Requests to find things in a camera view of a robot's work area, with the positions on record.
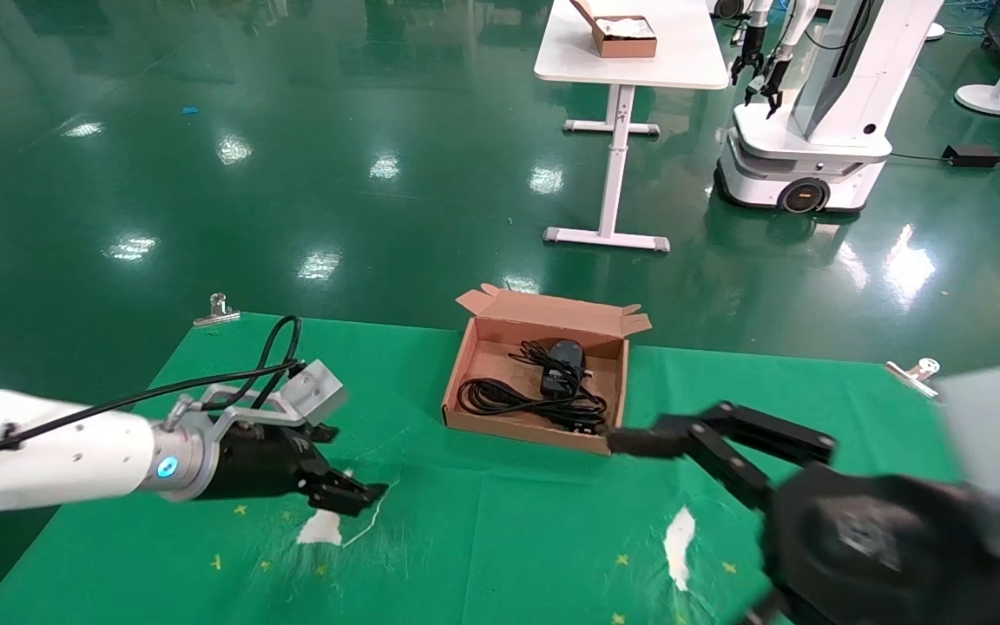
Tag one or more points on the white wheeled robot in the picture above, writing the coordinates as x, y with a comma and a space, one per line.
812, 158

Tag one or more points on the small white round base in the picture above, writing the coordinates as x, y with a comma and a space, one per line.
935, 31

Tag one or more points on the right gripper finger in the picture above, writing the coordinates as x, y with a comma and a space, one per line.
726, 469
778, 430

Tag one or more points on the metal cloth clamp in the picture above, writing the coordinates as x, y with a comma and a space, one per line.
913, 377
217, 313

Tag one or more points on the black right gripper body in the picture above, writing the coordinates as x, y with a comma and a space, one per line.
865, 538

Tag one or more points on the small brown cardboard box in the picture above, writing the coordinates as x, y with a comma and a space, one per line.
628, 45

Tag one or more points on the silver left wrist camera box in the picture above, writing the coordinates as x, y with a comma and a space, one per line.
313, 395

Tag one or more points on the green table cloth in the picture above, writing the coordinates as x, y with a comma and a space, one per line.
509, 538

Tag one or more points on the white table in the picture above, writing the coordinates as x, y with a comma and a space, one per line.
639, 52

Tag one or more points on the open brown cardboard box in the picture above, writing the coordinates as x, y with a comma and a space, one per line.
483, 356

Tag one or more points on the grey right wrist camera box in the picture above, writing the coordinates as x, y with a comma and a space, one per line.
999, 443

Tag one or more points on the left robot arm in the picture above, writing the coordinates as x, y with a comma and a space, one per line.
49, 451

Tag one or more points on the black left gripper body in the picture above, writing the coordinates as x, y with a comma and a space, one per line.
257, 460

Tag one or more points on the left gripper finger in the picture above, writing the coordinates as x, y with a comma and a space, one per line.
324, 431
344, 496

